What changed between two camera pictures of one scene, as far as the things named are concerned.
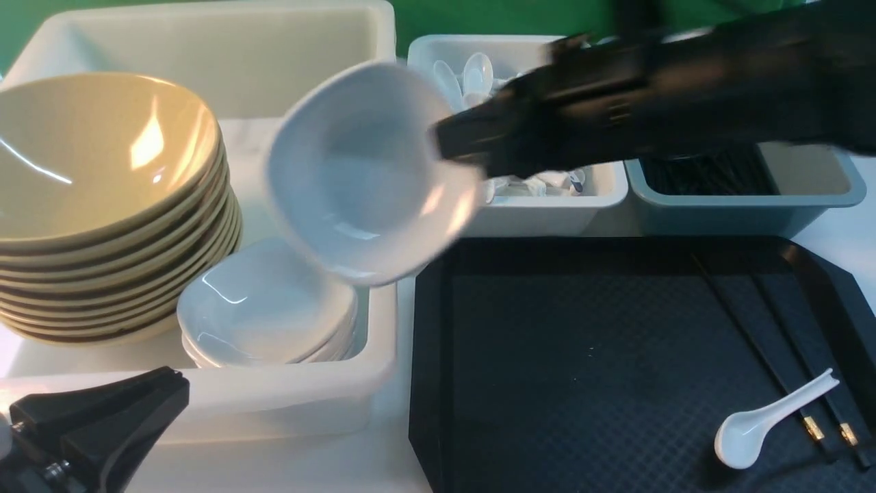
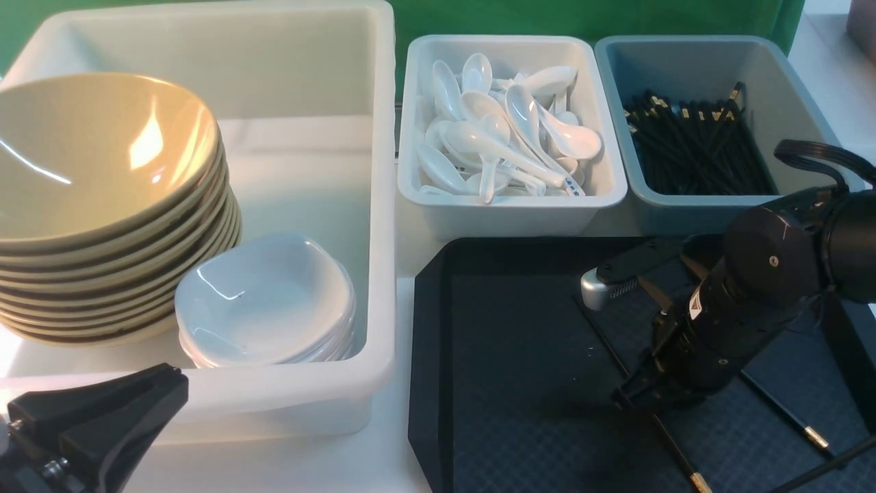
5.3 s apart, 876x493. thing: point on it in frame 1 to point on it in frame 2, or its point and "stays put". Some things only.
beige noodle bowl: x=92 y=155 stays put
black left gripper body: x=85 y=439 stays put
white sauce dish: x=355 y=179 to x=264 y=298
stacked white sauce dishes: x=259 y=302 stays put
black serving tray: x=607 y=365 stays put
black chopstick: x=851 y=437 to x=808 y=431
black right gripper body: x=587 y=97 to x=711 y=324
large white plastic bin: x=248 y=60 stays put
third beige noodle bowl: x=200 y=239 stays put
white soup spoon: x=740 y=433 to x=595 y=293
